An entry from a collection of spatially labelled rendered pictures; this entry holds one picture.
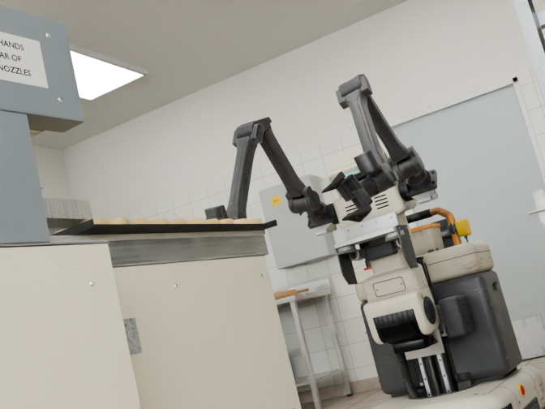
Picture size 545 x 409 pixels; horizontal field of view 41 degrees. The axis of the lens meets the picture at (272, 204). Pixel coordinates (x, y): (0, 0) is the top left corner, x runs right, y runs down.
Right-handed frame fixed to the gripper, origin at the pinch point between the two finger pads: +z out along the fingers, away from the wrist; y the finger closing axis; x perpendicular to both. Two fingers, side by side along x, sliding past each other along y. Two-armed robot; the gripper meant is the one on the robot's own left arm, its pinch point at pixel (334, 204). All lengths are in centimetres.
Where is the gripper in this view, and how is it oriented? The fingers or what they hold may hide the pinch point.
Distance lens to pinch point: 200.3
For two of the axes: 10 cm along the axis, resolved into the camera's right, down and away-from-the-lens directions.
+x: -3.4, 5.2, 7.9
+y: 5.5, 7.8, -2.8
